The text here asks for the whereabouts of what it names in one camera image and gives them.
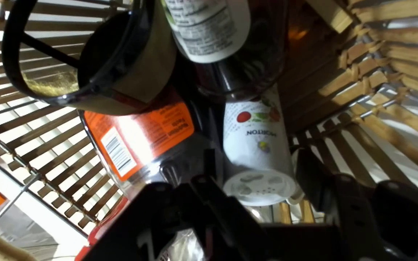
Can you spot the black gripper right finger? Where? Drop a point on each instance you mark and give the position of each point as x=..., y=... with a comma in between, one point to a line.
x=344, y=218

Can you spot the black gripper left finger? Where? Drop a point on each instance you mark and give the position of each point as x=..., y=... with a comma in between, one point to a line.
x=223, y=227

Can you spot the white spice container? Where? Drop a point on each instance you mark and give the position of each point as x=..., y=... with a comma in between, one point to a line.
x=256, y=146

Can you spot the orange labelled jar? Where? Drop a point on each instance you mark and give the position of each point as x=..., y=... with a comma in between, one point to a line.
x=140, y=138

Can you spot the clear bottle white label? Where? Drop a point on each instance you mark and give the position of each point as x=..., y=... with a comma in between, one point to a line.
x=209, y=27

